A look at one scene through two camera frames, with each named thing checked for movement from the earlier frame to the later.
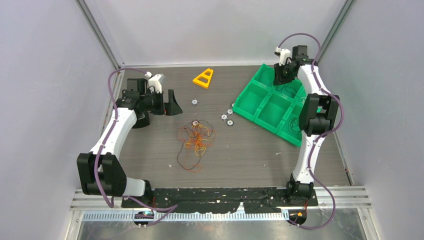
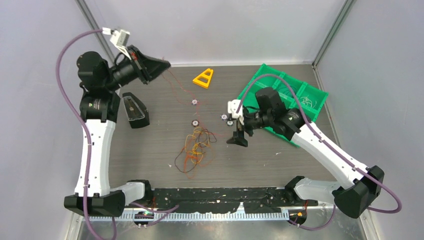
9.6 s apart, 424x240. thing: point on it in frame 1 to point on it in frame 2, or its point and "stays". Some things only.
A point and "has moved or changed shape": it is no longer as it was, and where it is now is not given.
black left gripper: x=170 y=108 to x=147 y=67
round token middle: x=224 y=117 stays
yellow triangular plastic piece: x=203 y=79 stays
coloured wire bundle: x=196 y=135 has moved or changed shape
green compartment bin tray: x=277 y=107 stays
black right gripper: x=278 y=79 to x=238 y=138
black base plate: x=254 y=200 stays
